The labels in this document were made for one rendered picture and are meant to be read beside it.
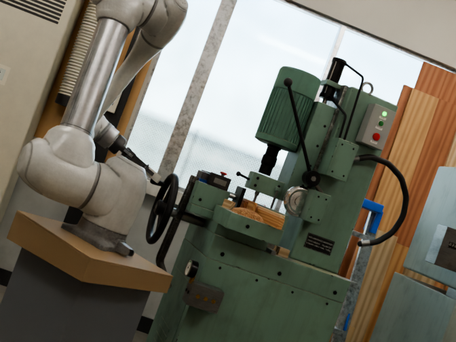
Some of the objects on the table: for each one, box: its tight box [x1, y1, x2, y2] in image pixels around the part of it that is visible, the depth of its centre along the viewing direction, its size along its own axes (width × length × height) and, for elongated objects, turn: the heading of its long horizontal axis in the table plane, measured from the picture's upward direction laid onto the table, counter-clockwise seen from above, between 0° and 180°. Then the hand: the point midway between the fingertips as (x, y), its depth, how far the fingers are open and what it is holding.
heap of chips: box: [229, 207, 265, 224], centre depth 253 cm, size 8×12×3 cm
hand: (153, 174), depth 274 cm, fingers closed
